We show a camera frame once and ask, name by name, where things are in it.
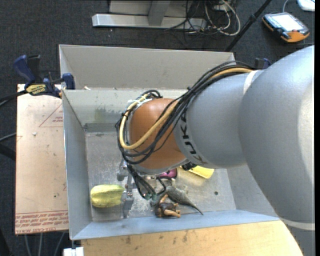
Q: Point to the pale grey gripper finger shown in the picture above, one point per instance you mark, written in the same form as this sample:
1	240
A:
121	175
127	203

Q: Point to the yellow-green toy fruit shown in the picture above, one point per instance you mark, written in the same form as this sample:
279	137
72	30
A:
106	196

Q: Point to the grey metal bin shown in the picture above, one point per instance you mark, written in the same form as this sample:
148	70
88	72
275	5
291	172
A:
105	155

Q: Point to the pink rounded toy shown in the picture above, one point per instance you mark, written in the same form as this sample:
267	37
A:
170	173

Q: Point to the brown toy animal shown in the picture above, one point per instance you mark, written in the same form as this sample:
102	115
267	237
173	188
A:
167	208

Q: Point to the yellow sponge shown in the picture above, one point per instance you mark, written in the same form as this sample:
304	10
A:
203	172

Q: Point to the brown cardboard board, red print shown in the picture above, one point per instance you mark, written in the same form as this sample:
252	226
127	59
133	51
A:
40	160

